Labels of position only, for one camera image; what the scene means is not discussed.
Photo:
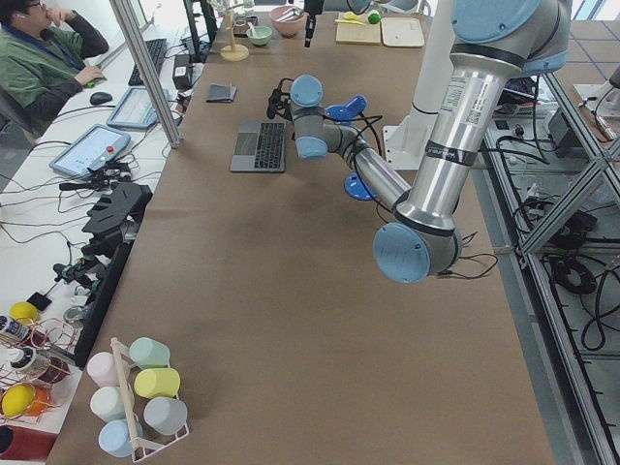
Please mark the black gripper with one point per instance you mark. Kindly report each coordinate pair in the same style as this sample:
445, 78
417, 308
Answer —
282, 104

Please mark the yellow cup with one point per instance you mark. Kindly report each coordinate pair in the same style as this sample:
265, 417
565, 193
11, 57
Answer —
155, 382

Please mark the blue desk lamp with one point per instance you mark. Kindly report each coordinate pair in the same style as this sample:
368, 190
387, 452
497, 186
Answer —
346, 115

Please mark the cream plastic tray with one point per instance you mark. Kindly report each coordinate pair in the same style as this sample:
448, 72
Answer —
402, 32

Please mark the mint green cup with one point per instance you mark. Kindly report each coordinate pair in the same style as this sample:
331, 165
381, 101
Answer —
146, 352

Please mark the green bowl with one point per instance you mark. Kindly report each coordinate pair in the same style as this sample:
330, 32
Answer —
259, 35

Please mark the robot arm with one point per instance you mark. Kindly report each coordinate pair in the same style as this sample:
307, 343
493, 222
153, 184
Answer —
491, 43

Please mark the grey laptop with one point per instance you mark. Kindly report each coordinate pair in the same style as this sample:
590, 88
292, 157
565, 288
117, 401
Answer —
259, 147

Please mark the seated person in green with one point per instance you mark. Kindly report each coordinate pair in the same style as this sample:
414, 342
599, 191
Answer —
42, 57

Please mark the wooden stand with round base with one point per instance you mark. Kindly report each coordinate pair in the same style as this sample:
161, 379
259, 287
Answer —
233, 52

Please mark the pink cup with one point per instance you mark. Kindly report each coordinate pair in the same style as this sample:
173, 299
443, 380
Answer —
101, 369

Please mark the grey folded cloth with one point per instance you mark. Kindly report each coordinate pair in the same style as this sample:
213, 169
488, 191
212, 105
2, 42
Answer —
220, 93

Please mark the wooden cutting board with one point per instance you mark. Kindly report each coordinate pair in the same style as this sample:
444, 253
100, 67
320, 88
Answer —
356, 30

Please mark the black computer mouse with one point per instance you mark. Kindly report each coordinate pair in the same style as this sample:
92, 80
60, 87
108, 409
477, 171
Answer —
100, 98

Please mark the light blue cup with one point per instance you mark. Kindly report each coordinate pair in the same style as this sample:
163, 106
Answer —
114, 439

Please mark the grey cup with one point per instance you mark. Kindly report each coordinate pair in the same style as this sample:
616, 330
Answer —
165, 415

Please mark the white cup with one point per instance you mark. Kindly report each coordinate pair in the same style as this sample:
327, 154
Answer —
106, 403

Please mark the aluminium frame post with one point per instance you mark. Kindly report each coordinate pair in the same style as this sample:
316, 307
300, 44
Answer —
128, 23

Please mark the blue tablet pendant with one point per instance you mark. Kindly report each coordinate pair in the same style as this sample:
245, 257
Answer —
98, 145
134, 111

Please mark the pink bowl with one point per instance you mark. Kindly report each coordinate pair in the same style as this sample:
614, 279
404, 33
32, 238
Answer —
288, 20

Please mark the white cup rack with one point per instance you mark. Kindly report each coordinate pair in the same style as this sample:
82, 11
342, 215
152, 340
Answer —
145, 441

